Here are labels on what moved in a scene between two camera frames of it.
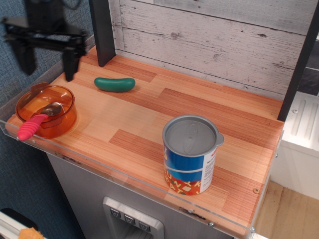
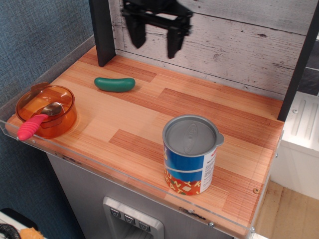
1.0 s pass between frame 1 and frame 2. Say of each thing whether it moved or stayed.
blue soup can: stayed
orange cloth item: stayed
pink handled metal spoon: stayed
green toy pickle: stayed
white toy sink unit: stayed
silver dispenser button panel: stayed
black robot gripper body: moved
